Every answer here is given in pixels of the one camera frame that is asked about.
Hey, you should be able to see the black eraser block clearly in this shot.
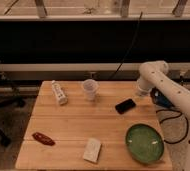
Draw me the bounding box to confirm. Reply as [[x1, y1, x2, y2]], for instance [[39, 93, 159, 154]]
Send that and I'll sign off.
[[115, 99, 136, 114]]

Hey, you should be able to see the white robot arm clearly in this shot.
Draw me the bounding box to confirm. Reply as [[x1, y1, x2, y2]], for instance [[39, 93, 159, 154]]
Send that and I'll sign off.
[[137, 61, 190, 171]]

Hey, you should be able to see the white toothpaste-like carton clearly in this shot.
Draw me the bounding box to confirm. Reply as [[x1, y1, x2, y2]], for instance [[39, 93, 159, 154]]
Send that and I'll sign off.
[[51, 80, 68, 105]]

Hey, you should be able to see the blue device on floor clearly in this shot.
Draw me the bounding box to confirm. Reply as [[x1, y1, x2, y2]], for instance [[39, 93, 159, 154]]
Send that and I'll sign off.
[[150, 89, 173, 108]]

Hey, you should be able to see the green round plate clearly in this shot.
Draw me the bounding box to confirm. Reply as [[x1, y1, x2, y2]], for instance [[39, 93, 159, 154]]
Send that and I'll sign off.
[[125, 123, 164, 164]]

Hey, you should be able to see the black hanging cable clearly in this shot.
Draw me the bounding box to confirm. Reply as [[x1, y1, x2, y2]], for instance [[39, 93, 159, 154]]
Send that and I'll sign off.
[[108, 11, 144, 81]]

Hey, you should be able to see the black floor cable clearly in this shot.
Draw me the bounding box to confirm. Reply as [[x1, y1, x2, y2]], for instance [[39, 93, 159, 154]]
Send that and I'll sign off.
[[156, 108, 190, 145]]

